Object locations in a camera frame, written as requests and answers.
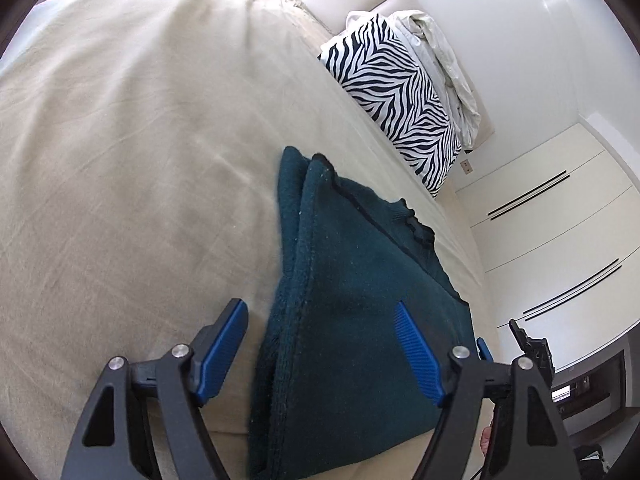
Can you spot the zebra print pillow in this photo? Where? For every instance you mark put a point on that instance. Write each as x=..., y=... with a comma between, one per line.
x=395, y=95

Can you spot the bed with beige sheet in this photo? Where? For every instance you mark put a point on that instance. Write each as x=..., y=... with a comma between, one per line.
x=125, y=160

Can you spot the dark green sweater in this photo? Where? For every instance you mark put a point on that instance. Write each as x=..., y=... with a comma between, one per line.
x=350, y=320

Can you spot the folded white duvet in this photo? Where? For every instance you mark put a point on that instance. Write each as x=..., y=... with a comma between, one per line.
x=450, y=60

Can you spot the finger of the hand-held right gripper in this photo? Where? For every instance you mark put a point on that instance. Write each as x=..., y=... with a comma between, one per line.
x=535, y=352
x=483, y=350

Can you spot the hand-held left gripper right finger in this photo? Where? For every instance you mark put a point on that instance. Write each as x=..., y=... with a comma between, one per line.
x=420, y=355

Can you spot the white wardrobe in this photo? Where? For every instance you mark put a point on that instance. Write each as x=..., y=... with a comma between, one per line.
x=550, y=240

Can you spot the wall socket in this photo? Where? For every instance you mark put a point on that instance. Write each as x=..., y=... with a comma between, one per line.
x=466, y=166

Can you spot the dark wall shelf unit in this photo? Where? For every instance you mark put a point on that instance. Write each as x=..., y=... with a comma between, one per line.
x=590, y=385

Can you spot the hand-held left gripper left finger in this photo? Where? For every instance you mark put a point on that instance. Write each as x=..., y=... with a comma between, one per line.
x=222, y=355

